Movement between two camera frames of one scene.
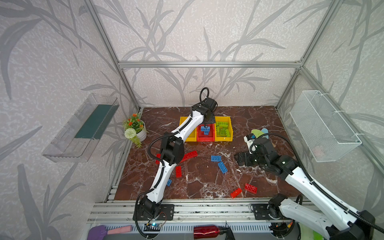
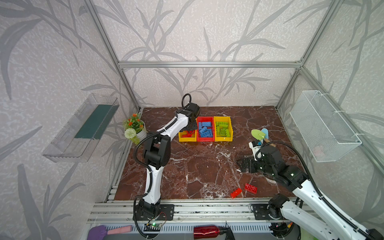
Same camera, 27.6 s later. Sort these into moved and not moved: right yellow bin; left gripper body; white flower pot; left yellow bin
Moved: left gripper body
Not moved: white flower pot; left yellow bin; right yellow bin
